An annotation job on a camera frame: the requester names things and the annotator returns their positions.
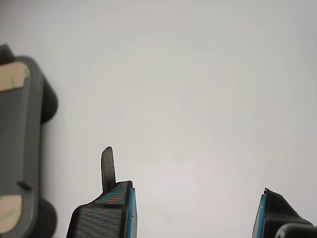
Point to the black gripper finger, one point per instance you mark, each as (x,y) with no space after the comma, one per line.
(275,213)
(104,218)

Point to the tan tape strip green print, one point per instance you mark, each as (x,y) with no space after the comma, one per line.
(10,208)
(12,77)

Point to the grey fixture plate black legs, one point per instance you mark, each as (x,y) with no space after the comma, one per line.
(32,124)

